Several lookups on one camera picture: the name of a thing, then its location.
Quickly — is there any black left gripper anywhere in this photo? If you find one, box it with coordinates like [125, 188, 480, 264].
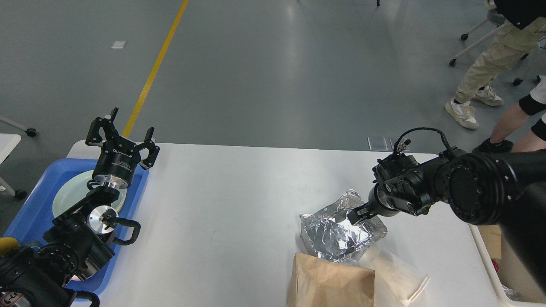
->
[85, 107, 160, 189]

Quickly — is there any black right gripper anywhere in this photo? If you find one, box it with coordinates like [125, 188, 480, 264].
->
[347, 183, 400, 225]

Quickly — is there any foil large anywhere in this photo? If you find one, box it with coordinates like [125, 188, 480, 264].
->
[299, 190, 387, 266]

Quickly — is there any green plate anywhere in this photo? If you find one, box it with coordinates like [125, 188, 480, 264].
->
[52, 170, 128, 219]

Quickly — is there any white paper cup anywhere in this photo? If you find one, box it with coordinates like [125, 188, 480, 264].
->
[358, 246, 430, 307]

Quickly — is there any brown paper bag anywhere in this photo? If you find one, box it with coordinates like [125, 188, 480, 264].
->
[286, 253, 376, 307]
[478, 225, 502, 260]

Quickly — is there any crushed red can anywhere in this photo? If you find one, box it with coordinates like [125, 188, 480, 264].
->
[491, 259, 499, 272]

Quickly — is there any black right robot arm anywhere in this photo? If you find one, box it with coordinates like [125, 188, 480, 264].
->
[348, 129, 546, 291]

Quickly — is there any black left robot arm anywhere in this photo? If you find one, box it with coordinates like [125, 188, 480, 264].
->
[0, 108, 160, 307]

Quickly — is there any white side table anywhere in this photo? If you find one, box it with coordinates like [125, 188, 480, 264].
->
[0, 133, 27, 200]

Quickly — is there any blue plastic tray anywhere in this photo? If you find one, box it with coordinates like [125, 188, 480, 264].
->
[4, 159, 149, 295]

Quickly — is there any teal mug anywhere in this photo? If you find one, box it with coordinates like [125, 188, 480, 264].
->
[0, 237, 20, 257]

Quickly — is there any white plastic bin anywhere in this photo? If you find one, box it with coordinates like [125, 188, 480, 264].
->
[469, 225, 545, 307]

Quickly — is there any person in white shorts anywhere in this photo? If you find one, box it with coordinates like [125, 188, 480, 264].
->
[472, 76, 546, 154]

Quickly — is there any person in beige trousers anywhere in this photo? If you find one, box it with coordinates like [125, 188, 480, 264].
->
[444, 0, 546, 130]

